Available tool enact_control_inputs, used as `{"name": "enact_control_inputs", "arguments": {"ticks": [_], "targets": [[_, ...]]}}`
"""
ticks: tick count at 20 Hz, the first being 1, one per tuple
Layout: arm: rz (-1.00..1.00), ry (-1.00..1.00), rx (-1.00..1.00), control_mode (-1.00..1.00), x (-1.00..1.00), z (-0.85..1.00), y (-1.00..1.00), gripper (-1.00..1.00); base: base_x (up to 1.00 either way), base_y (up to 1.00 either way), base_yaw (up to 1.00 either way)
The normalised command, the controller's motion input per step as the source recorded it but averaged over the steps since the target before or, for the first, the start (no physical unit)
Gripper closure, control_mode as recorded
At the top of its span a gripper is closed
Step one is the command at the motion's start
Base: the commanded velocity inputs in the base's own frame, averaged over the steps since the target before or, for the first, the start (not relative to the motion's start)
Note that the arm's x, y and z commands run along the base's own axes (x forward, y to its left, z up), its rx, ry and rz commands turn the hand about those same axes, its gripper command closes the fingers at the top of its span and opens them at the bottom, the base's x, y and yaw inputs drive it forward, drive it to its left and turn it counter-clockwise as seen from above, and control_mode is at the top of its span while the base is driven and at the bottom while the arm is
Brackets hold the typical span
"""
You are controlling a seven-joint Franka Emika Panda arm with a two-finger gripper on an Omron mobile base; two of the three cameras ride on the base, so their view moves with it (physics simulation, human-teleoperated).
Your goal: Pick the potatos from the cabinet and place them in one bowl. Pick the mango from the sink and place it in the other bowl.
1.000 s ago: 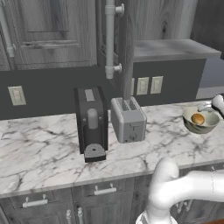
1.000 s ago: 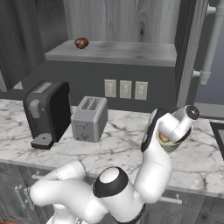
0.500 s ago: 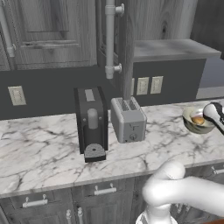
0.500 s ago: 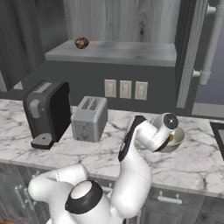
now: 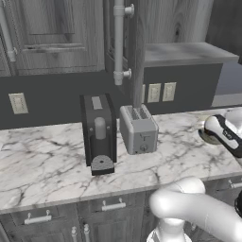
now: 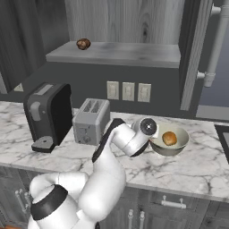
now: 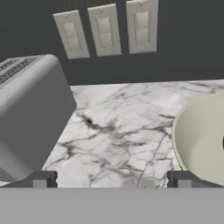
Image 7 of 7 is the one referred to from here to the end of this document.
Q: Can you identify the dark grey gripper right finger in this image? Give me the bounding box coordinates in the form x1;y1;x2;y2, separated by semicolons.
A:
167;170;223;189

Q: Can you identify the grey toaster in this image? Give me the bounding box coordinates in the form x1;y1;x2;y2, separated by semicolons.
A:
0;53;78;184

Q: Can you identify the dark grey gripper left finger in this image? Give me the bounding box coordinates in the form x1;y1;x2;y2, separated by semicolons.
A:
6;170;59;189

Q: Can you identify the white wall switch plate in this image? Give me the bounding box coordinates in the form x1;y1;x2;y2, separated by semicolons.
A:
52;10;91;60
125;0;159;55
87;3;123;58

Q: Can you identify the cream bowl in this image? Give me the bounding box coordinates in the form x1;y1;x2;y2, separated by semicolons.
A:
171;92;224;187

